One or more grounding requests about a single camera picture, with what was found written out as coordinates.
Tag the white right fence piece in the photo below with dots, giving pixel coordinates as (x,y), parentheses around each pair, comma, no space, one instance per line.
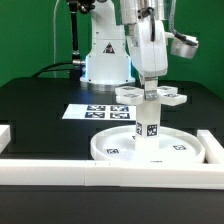
(213,149)

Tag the white left fence piece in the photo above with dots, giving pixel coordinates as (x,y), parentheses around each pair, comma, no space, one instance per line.
(5,136)

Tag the white front fence rail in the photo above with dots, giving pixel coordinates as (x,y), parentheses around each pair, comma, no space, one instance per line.
(118,174)

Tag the white cross-shaped table base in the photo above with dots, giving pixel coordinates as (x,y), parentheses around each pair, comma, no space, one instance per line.
(166,95)

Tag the white fiducial marker sheet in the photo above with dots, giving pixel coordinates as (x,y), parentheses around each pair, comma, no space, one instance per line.
(100,112)

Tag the white round table top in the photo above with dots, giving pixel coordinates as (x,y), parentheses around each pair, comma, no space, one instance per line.
(171,146)

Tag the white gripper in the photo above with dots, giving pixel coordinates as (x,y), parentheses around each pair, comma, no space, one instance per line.
(148,57)

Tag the white fence piece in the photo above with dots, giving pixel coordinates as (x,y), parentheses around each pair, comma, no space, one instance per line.
(213,149)
(5,136)

